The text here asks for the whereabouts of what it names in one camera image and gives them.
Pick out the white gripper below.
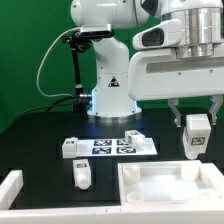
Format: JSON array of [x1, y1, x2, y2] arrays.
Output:
[[128, 44, 224, 127]]

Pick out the white square tabletop part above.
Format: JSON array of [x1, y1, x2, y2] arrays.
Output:
[[118, 160, 224, 205]]

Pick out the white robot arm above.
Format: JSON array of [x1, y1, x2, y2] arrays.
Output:
[[70, 0, 224, 126]]

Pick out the white U-shaped fence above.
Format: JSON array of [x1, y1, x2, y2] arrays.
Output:
[[0, 170, 224, 224]]

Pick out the white sheet with markers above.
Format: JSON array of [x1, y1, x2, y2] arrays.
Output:
[[76, 138, 157, 157]]

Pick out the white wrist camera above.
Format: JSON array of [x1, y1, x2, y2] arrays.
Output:
[[132, 19, 182, 50]]

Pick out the silver depth camera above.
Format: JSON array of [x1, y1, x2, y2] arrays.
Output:
[[80, 24, 112, 38]]

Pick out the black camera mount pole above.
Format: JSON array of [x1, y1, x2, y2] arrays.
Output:
[[62, 32, 91, 113]]

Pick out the grey camera cable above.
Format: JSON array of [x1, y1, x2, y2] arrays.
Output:
[[35, 27, 82, 99]]

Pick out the black base cables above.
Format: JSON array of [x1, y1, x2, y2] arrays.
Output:
[[12, 93, 93, 122]]

